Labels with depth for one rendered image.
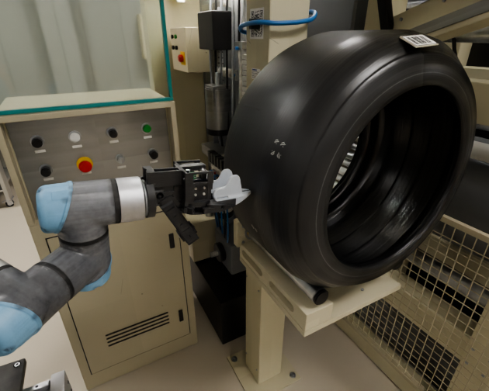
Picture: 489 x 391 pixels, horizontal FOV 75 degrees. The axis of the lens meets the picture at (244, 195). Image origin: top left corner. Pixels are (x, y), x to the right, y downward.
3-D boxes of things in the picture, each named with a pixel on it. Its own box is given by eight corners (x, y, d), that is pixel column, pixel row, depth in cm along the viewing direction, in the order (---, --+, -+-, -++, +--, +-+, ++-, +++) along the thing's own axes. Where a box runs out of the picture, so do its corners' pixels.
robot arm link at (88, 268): (38, 299, 52) (25, 247, 47) (86, 258, 61) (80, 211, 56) (79, 315, 50) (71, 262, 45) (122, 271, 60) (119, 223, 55)
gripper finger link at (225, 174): (252, 169, 63) (209, 173, 59) (249, 196, 65) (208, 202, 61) (244, 164, 66) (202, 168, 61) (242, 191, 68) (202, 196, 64)
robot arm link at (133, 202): (122, 230, 51) (115, 209, 57) (150, 226, 53) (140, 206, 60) (119, 188, 48) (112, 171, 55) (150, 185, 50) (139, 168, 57)
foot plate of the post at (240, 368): (227, 358, 162) (227, 355, 161) (271, 337, 174) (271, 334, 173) (252, 406, 141) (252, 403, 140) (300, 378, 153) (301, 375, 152)
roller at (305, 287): (244, 230, 104) (254, 222, 104) (250, 238, 107) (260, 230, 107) (312, 300, 76) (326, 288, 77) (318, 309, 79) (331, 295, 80)
